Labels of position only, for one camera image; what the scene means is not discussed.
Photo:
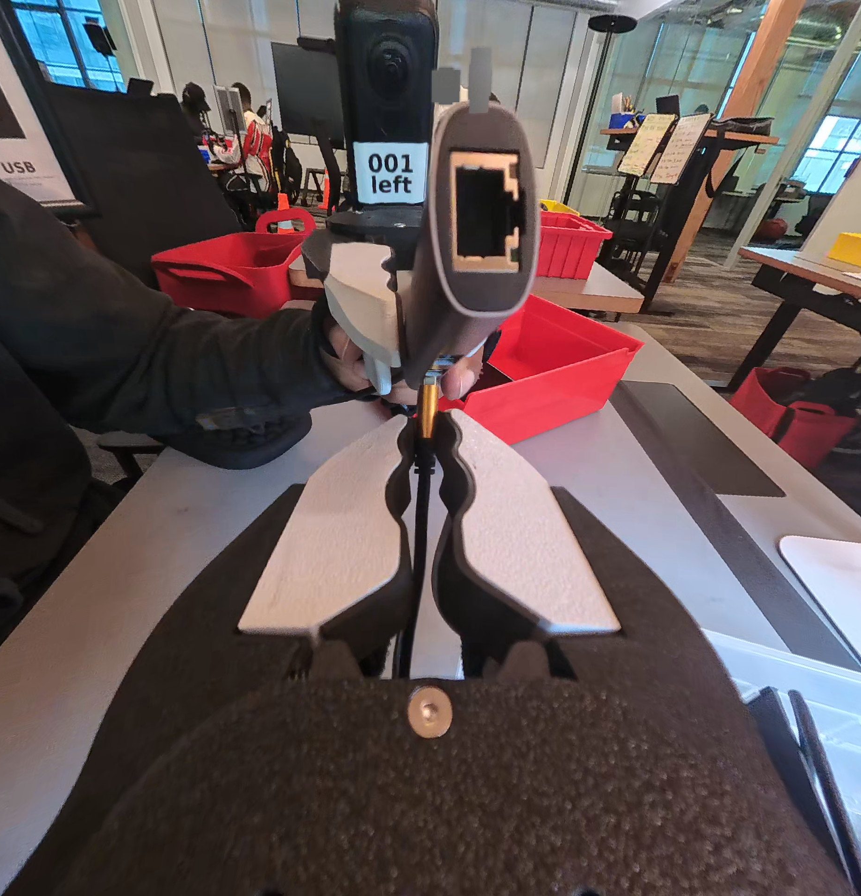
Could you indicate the black wall screen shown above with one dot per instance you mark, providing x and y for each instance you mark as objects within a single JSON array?
[{"x": 304, "y": 91}]

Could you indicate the white marker sign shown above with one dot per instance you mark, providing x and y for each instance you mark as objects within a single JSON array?
[{"x": 32, "y": 150}]

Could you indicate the red ribbed bin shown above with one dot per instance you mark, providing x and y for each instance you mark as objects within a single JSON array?
[{"x": 570, "y": 245}]

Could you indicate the person's black printed jacket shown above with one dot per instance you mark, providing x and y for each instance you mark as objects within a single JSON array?
[{"x": 25, "y": 490}]

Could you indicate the black bin divider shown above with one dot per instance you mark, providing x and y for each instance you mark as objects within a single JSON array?
[{"x": 822, "y": 770}]

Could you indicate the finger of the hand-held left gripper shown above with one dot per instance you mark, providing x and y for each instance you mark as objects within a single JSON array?
[{"x": 360, "y": 301}]

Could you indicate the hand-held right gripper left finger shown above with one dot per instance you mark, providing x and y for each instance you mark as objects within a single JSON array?
[{"x": 332, "y": 553}]

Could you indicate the red plastic bin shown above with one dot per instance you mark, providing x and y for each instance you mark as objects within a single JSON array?
[{"x": 556, "y": 392}]

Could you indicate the black floor lamp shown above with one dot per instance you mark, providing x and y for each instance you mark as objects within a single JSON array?
[{"x": 611, "y": 23}]

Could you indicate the grey network hub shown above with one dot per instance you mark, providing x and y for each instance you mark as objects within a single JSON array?
[{"x": 430, "y": 294}]

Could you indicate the red bag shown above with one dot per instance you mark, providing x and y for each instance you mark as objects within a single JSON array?
[{"x": 787, "y": 420}]

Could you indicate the white document stand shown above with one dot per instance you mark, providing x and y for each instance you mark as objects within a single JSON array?
[{"x": 836, "y": 588}]

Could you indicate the background tan table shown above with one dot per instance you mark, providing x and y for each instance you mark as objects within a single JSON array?
[{"x": 598, "y": 294}]

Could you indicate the yellow plastic bin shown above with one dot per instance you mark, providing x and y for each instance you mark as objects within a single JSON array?
[
  {"x": 558, "y": 208},
  {"x": 854, "y": 248}
]

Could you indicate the background wooden table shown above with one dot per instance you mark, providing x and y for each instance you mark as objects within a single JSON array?
[{"x": 787, "y": 262}]

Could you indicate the black standing desk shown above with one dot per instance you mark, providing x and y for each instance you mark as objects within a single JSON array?
[{"x": 682, "y": 210}]

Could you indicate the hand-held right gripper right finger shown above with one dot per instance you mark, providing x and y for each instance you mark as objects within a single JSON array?
[{"x": 528, "y": 553}]

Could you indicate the wooden support post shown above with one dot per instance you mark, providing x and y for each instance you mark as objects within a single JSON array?
[{"x": 745, "y": 105}]

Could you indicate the small document board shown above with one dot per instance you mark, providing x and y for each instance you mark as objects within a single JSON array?
[
  {"x": 644, "y": 143},
  {"x": 682, "y": 150}
]

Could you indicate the black display panel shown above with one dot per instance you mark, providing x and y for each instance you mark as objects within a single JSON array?
[{"x": 143, "y": 182}]

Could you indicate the orange traffic cone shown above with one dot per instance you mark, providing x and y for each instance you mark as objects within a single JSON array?
[
  {"x": 285, "y": 213},
  {"x": 323, "y": 192}
]

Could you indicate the clear plastic bin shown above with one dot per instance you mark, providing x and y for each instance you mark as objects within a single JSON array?
[{"x": 787, "y": 658}]

